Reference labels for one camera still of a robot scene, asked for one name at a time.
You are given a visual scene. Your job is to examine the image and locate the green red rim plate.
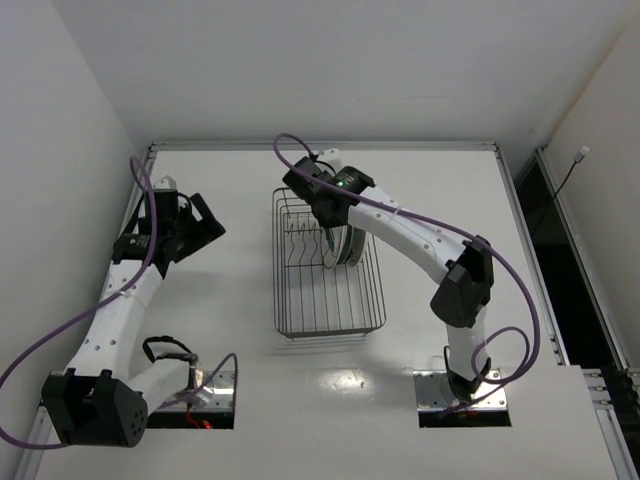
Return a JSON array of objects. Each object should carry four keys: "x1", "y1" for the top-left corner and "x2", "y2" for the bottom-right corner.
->
[
  {"x1": 345, "y1": 227, "x2": 368, "y2": 267},
  {"x1": 321, "y1": 225, "x2": 347, "y2": 268}
]

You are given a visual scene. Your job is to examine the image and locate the white plate thin green rings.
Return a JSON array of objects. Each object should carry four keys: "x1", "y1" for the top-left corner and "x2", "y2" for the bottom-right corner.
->
[{"x1": 320, "y1": 227, "x2": 346, "y2": 271}]

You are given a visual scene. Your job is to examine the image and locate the small blue patterned plate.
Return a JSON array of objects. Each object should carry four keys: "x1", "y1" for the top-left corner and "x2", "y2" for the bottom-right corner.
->
[{"x1": 338, "y1": 226, "x2": 366, "y2": 266}]

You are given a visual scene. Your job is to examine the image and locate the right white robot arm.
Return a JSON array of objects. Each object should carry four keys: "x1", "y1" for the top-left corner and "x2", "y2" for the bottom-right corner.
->
[{"x1": 283, "y1": 157, "x2": 494, "y2": 402}]

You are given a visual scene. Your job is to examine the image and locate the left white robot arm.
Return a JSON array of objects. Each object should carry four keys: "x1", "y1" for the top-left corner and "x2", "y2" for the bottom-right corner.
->
[{"x1": 41, "y1": 176, "x2": 226, "y2": 447}]

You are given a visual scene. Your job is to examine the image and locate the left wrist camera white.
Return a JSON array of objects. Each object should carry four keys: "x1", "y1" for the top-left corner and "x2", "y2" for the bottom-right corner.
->
[{"x1": 153, "y1": 175, "x2": 177, "y2": 191}]

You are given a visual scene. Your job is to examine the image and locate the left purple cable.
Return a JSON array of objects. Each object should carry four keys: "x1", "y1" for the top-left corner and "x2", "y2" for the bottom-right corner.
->
[{"x1": 0, "y1": 155, "x2": 239, "y2": 450}]

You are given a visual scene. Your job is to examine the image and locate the purple cable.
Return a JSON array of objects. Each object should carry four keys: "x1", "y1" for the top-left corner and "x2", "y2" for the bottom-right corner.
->
[
  {"x1": 273, "y1": 132, "x2": 541, "y2": 419},
  {"x1": 0, "y1": 155, "x2": 239, "y2": 450}
]

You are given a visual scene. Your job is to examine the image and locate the grey wire dish rack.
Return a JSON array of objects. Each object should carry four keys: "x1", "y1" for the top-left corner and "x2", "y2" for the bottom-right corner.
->
[{"x1": 271, "y1": 188, "x2": 387, "y2": 340}]

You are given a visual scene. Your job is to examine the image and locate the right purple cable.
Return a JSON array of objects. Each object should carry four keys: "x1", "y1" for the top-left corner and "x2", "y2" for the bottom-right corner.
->
[{"x1": 273, "y1": 132, "x2": 541, "y2": 419}]

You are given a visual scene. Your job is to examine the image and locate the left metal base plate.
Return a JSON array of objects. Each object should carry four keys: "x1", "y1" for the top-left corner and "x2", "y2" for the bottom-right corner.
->
[{"x1": 152, "y1": 353, "x2": 239, "y2": 413}]

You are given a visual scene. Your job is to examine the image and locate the metal base plate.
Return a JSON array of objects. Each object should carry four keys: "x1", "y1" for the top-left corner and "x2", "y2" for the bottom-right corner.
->
[
  {"x1": 152, "y1": 353, "x2": 239, "y2": 413},
  {"x1": 413, "y1": 370, "x2": 508, "y2": 413}
]

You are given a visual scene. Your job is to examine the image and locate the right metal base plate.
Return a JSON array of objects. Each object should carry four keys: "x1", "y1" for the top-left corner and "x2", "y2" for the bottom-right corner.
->
[{"x1": 413, "y1": 370, "x2": 508, "y2": 413}]

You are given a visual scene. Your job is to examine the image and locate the black wall cable white plug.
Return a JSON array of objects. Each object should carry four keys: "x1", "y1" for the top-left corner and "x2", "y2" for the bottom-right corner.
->
[{"x1": 531, "y1": 145, "x2": 590, "y2": 239}]

